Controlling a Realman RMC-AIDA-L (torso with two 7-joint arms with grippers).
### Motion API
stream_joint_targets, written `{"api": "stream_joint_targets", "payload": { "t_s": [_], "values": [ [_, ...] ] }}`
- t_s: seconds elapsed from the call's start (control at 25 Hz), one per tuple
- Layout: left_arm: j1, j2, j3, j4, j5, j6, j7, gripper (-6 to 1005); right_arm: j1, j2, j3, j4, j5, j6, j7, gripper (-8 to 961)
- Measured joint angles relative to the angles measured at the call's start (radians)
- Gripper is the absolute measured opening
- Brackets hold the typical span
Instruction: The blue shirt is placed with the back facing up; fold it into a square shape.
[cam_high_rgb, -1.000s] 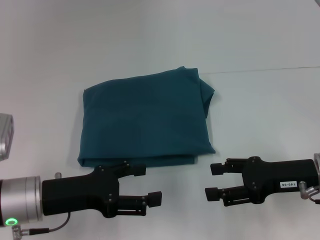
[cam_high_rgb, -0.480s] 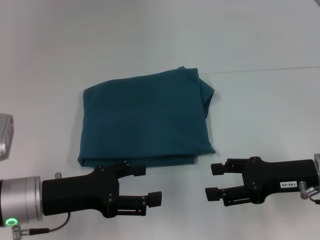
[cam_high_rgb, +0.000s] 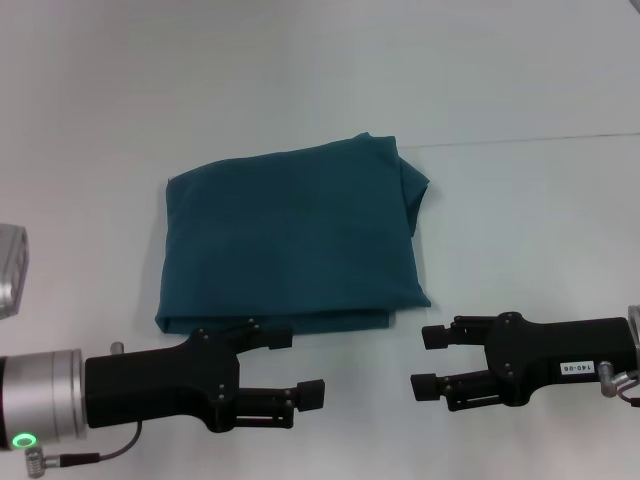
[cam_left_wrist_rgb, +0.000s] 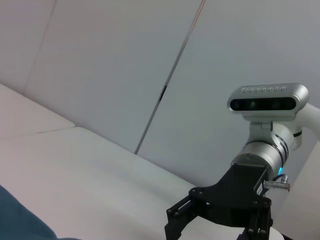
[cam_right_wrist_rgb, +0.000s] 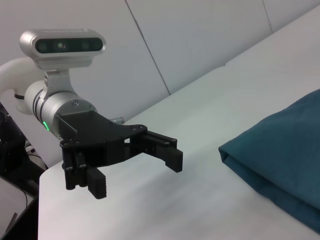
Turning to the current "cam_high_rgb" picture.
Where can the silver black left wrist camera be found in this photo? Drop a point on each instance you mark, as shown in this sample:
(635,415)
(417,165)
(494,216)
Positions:
(12,272)

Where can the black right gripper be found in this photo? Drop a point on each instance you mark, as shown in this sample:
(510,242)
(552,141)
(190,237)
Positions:
(552,355)

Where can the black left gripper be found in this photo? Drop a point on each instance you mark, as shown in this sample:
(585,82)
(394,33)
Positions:
(160,380)

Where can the teal blue shirt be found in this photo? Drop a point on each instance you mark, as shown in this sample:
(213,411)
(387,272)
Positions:
(290,240)

